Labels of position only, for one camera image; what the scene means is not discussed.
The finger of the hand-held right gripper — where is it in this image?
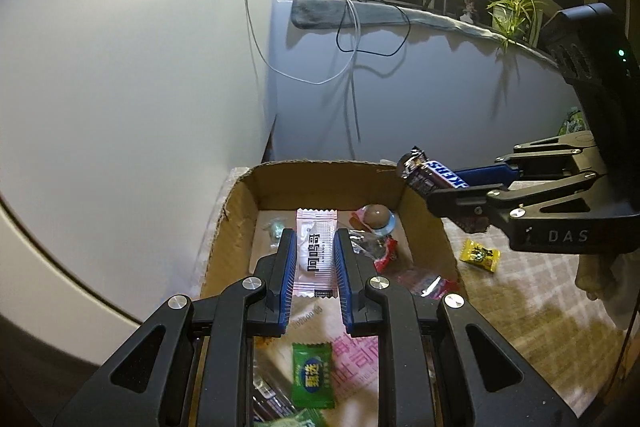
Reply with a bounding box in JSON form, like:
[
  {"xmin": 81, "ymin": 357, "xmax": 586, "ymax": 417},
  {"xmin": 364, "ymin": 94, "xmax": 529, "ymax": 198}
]
[
  {"xmin": 426, "ymin": 171, "xmax": 608, "ymax": 228},
  {"xmin": 451, "ymin": 133, "xmax": 603, "ymax": 190}
]

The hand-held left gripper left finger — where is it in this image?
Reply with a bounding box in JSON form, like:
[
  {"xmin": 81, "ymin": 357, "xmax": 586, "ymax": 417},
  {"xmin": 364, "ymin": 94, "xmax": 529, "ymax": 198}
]
[{"xmin": 50, "ymin": 228, "xmax": 298, "ymax": 427}]

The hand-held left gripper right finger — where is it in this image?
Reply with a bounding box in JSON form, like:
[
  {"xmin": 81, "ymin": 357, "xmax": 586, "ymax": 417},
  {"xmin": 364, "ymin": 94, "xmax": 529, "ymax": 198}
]
[{"xmin": 334, "ymin": 228, "xmax": 581, "ymax": 427}]

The white sachet with black print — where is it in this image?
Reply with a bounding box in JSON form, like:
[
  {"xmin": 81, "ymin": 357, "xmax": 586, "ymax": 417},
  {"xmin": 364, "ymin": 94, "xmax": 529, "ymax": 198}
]
[{"xmin": 296, "ymin": 208, "xmax": 337, "ymax": 301}]

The brown chocolate bar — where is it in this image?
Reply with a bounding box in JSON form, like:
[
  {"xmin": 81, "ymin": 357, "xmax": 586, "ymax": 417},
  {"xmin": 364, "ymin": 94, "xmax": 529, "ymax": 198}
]
[
  {"xmin": 252, "ymin": 357, "xmax": 297, "ymax": 425},
  {"xmin": 397, "ymin": 147, "xmax": 488, "ymax": 233}
]

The clear packet with brown cake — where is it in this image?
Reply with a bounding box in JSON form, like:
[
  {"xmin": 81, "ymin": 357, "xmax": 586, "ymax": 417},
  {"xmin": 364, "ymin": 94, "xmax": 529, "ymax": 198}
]
[{"xmin": 347, "ymin": 227, "xmax": 399, "ymax": 274}]

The brown cardboard box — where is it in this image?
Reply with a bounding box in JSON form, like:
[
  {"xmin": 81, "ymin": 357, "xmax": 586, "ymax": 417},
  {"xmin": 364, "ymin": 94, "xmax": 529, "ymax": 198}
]
[{"xmin": 200, "ymin": 161, "xmax": 468, "ymax": 427}]

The green patterned bag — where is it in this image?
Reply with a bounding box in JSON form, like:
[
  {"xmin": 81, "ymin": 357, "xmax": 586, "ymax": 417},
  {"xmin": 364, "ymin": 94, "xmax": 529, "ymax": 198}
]
[{"xmin": 557, "ymin": 106, "xmax": 591, "ymax": 136}]

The yellow wrapped candy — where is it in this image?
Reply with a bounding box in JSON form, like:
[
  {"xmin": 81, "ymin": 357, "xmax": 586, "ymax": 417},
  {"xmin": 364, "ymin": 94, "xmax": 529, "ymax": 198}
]
[{"xmin": 460, "ymin": 238, "xmax": 502, "ymax": 274}]

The chocolate ball on blue base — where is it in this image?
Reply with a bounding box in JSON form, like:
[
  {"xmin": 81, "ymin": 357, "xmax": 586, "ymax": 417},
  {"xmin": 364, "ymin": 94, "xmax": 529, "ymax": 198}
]
[{"xmin": 350, "ymin": 203, "xmax": 399, "ymax": 236}]

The white packet with pink print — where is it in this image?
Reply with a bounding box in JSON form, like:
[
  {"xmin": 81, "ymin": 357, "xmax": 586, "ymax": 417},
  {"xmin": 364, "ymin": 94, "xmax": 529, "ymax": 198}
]
[{"xmin": 255, "ymin": 297, "xmax": 386, "ymax": 427}]

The clear packet with dark cake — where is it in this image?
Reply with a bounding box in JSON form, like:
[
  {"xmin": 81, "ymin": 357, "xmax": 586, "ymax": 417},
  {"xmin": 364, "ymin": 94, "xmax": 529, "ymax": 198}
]
[{"xmin": 395, "ymin": 267, "xmax": 461, "ymax": 301}]

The green wrapped candy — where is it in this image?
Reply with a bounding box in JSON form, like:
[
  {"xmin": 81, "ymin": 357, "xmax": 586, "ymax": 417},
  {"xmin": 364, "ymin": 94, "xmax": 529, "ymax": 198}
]
[{"xmin": 291, "ymin": 341, "xmax": 335, "ymax": 409}]

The green snack packet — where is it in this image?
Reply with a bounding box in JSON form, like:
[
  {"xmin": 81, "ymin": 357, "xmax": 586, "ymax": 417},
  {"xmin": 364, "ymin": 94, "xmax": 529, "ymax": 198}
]
[{"xmin": 260, "ymin": 407, "xmax": 326, "ymax": 427}]

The potted spider plant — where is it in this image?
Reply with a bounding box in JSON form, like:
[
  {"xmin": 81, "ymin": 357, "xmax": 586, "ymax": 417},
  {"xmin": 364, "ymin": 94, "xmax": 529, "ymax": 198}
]
[{"xmin": 472, "ymin": 0, "xmax": 548, "ymax": 52}]

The grey windowsill cloth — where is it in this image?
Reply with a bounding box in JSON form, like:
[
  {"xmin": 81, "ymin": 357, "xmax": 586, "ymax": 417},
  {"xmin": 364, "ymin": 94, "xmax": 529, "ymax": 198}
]
[{"xmin": 291, "ymin": 0, "xmax": 561, "ymax": 68}]

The black cable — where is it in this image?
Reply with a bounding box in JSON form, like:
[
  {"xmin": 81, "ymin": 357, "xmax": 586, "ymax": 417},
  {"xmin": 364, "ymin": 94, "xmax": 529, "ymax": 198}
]
[{"xmin": 287, "ymin": 0, "xmax": 412, "ymax": 56}]

